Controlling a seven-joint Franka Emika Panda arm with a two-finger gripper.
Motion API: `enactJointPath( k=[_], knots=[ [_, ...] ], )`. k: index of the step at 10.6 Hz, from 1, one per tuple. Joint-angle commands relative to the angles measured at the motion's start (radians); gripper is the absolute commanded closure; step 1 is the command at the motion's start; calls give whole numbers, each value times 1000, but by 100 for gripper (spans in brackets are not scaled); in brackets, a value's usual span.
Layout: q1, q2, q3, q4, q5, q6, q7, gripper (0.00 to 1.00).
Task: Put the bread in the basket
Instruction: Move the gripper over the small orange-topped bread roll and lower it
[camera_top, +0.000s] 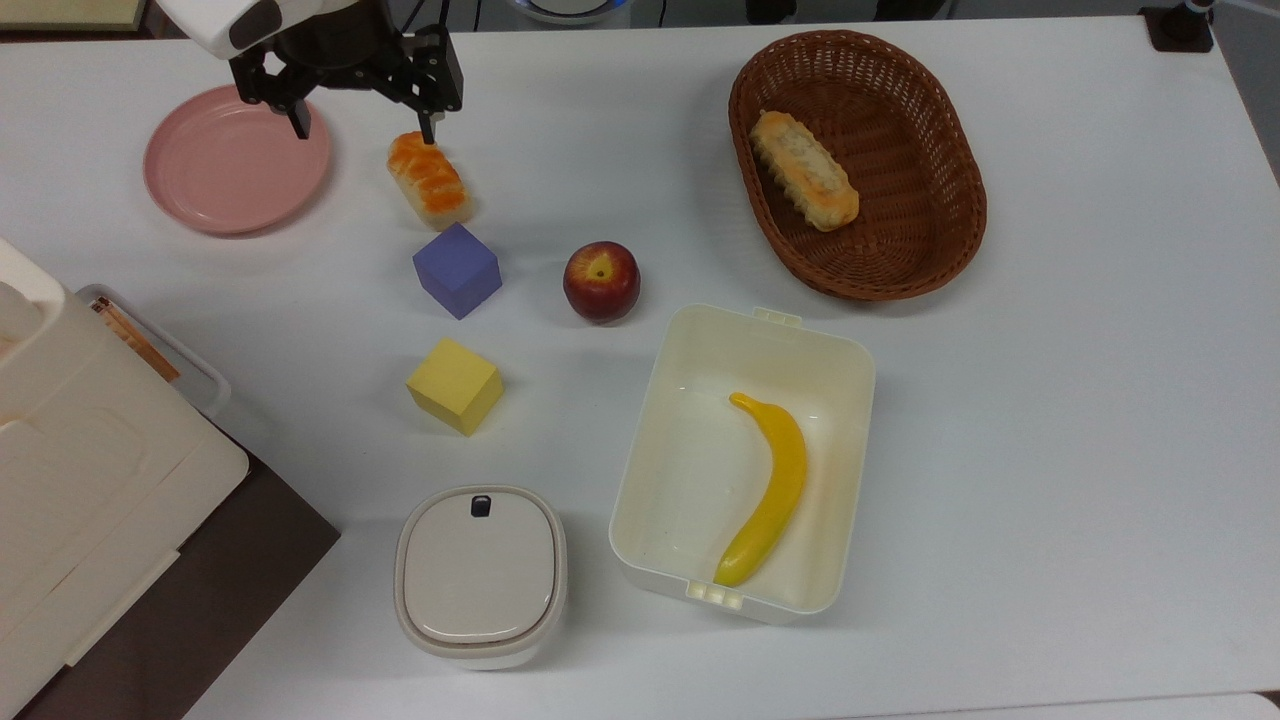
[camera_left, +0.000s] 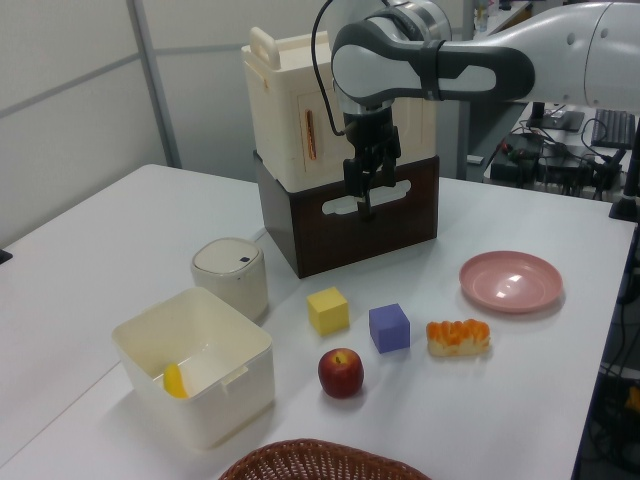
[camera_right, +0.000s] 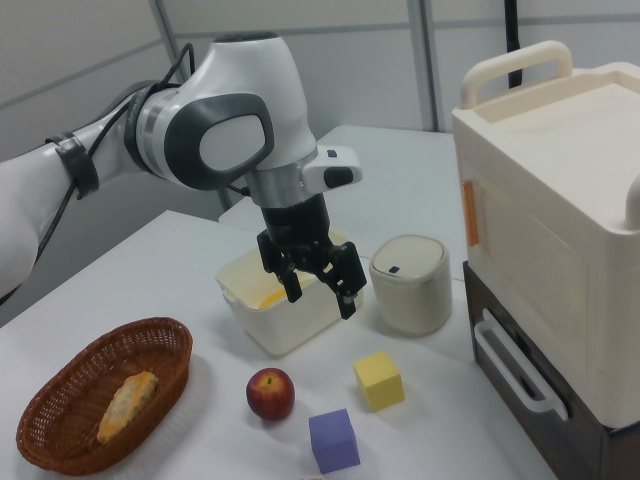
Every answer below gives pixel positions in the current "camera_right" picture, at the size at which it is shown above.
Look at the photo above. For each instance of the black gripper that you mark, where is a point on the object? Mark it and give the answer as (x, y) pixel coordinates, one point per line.
(296, 225)

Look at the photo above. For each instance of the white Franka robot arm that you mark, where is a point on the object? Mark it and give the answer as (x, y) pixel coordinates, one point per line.
(235, 120)

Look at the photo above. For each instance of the yellow bread piece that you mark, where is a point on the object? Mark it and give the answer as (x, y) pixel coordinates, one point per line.
(127, 405)

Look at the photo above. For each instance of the brown wicker basket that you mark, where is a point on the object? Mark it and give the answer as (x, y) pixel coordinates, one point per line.
(107, 395)

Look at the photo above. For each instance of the white square plastic container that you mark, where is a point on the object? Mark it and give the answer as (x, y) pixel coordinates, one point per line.
(280, 305)

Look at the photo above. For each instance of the small white lidded bin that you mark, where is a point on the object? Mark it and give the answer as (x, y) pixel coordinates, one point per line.
(411, 285)

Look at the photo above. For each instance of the yellow foam cube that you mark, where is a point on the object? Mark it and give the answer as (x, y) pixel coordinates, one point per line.
(379, 380)

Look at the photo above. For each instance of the red apple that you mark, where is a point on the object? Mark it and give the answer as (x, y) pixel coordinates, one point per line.
(270, 394)

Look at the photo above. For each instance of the purple foam cube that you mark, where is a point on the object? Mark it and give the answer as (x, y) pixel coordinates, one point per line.
(334, 440)

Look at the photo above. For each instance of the dark brown drawer unit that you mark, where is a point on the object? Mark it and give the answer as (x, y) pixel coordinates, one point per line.
(545, 400)

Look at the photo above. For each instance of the black vertical pole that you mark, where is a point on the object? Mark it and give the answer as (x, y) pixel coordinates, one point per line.
(513, 45)

